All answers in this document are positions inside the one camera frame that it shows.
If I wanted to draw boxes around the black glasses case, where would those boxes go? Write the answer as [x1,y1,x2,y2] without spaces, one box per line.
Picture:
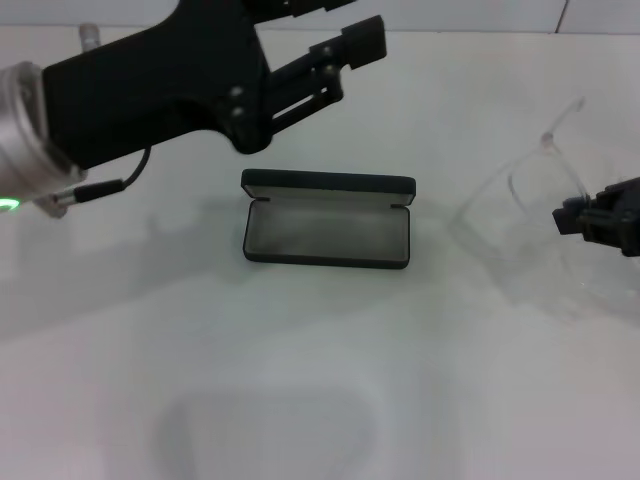
[240,168,418,272]

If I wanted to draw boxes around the clear plastic glasses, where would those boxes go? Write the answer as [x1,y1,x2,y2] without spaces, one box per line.
[454,96,604,322]

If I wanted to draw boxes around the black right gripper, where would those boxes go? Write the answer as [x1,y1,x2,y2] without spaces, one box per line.
[551,176,640,260]

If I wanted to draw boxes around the silver wrist flange plug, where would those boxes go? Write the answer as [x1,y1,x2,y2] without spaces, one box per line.
[78,23,102,53]

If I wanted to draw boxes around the black cable with silver plug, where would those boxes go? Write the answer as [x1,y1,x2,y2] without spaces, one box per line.
[36,146,153,220]

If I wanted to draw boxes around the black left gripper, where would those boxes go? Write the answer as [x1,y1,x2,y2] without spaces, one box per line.
[41,0,275,174]

